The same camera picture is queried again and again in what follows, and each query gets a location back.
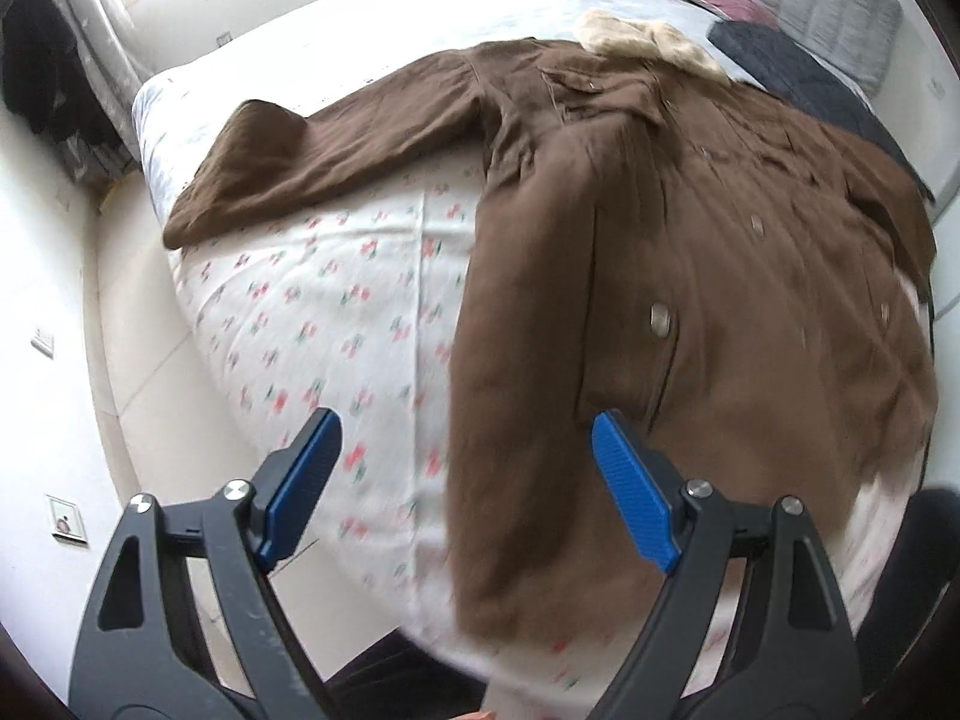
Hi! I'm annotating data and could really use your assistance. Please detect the dark navy quilted cushion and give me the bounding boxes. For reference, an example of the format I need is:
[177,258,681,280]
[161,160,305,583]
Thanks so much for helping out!
[709,19,935,203]

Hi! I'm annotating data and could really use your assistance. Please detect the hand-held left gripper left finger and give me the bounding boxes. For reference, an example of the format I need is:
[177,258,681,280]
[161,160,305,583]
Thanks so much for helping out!
[67,408,344,720]

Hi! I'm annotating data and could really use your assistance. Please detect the dark hanging clothes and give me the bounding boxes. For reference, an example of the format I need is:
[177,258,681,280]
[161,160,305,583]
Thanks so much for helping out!
[0,0,137,182]

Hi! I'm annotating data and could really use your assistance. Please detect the bed with floral sheet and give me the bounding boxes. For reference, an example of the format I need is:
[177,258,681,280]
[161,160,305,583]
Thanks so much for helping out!
[131,0,950,720]

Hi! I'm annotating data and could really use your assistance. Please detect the brown coat with fur collar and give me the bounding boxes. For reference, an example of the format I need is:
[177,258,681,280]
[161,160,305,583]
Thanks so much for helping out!
[161,9,942,642]

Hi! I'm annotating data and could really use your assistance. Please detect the grey padded headboard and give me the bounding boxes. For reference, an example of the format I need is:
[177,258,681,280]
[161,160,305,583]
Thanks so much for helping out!
[720,0,905,98]

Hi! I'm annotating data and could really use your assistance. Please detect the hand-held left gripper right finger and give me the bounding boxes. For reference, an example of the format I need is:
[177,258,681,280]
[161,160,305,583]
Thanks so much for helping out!
[591,409,863,720]

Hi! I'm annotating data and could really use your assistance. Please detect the person's dark trousers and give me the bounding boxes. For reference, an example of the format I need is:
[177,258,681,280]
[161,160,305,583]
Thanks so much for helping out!
[855,487,960,700]

